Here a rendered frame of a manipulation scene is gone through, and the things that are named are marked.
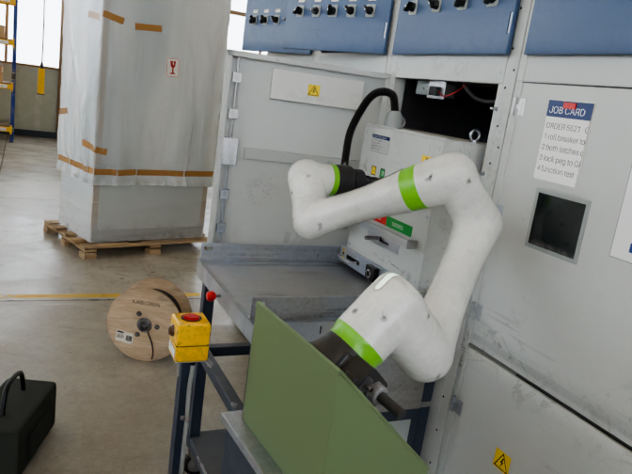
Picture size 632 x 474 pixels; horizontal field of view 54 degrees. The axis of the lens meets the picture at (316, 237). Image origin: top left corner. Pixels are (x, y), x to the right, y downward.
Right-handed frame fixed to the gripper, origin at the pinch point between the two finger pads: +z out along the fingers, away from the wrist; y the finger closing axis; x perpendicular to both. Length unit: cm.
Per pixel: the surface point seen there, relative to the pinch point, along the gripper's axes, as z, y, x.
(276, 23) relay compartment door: 8, -152, 56
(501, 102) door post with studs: 16.1, 17.6, 28.5
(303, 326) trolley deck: -38, 17, -39
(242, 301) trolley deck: -49, -2, -38
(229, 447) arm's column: -67, 47, -54
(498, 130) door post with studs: 16.0, 18.7, 20.7
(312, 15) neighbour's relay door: 2, -94, 56
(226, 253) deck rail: -43, -42, -35
